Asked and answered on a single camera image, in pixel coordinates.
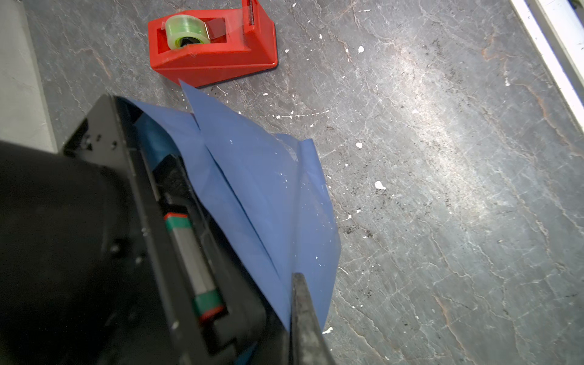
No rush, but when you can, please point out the red tape dispenser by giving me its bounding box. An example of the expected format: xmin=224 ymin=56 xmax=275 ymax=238
xmin=148 ymin=1 xmax=278 ymax=88

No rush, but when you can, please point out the aluminium mounting rail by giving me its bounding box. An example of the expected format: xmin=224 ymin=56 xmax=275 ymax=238
xmin=510 ymin=0 xmax=583 ymax=129

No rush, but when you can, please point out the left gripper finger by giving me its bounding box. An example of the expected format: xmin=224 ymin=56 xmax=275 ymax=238
xmin=289 ymin=273 xmax=335 ymax=365

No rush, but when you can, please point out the green clear tape roll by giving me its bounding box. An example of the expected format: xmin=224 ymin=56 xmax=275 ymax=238
xmin=164 ymin=15 xmax=211 ymax=50

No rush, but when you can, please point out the light blue wrapping paper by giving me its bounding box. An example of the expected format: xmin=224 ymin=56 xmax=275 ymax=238
xmin=137 ymin=85 xmax=341 ymax=325

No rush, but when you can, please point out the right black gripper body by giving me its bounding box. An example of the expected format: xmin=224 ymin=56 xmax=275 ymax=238
xmin=1 ymin=94 xmax=269 ymax=364

